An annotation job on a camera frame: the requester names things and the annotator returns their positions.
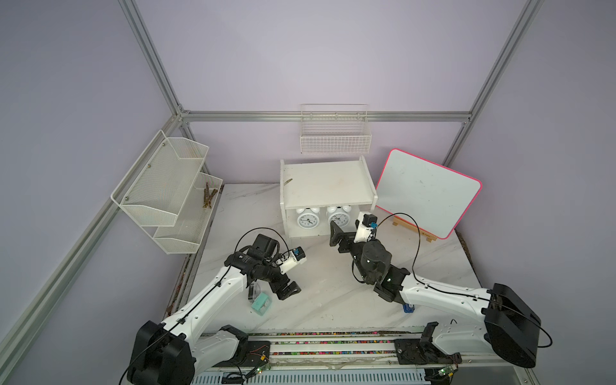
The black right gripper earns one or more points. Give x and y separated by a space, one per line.
348 238

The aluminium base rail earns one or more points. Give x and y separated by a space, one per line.
363 357

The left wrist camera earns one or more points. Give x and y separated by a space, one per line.
295 258

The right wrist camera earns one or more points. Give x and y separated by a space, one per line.
366 227

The white two-tier shelf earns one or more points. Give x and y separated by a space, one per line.
323 184

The mint square alarm clock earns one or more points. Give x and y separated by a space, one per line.
261 304

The aluminium frame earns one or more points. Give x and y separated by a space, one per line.
20 339

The blue stapler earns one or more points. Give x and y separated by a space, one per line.
408 308

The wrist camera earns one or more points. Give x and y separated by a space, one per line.
366 227
295 258

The wooden whiteboard easel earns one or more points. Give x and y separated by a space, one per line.
400 222

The pink-rimmed whiteboard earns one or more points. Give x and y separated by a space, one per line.
435 196

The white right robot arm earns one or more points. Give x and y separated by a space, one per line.
501 320

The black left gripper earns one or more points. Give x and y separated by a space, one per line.
282 293

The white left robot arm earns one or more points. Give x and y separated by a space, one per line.
173 351

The white mesh lower bin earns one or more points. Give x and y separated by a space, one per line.
187 234

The white mesh upper bin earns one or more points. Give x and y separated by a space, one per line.
154 192

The white mesh bin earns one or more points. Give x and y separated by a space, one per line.
154 192
187 234

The white twin-bell alarm clock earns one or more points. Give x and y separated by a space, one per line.
308 218
340 215

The white wire wall basket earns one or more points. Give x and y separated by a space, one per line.
338 129

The small clear grey box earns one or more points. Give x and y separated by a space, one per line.
254 290

